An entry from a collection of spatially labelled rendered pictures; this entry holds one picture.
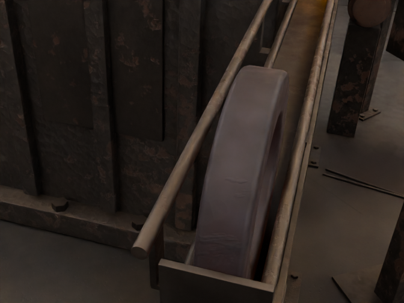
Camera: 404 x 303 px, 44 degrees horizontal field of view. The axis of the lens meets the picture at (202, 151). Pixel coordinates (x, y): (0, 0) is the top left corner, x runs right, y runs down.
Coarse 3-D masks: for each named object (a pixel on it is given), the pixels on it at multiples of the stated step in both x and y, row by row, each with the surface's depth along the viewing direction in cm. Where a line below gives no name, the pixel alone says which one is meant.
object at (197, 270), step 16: (160, 272) 32; (176, 272) 32; (192, 272) 31; (208, 272) 31; (160, 288) 33; (176, 288) 32; (192, 288) 32; (208, 288) 32; (224, 288) 31; (240, 288) 31; (256, 288) 30; (272, 288) 30
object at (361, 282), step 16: (400, 0) 86; (400, 16) 86; (400, 32) 87; (400, 48) 88; (400, 224) 106; (400, 240) 106; (400, 256) 107; (352, 272) 123; (368, 272) 123; (384, 272) 113; (400, 272) 108; (352, 288) 119; (368, 288) 119; (384, 288) 114; (400, 288) 110
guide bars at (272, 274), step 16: (320, 32) 73; (320, 48) 68; (320, 64) 65; (304, 112) 55; (304, 128) 52; (304, 144) 50; (288, 176) 46; (288, 192) 44; (288, 208) 43; (288, 224) 41; (272, 240) 40; (272, 256) 38; (272, 272) 37
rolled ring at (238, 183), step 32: (256, 96) 32; (288, 96) 42; (224, 128) 31; (256, 128) 31; (224, 160) 30; (256, 160) 30; (224, 192) 30; (256, 192) 30; (224, 224) 30; (256, 224) 44; (224, 256) 31; (256, 256) 41
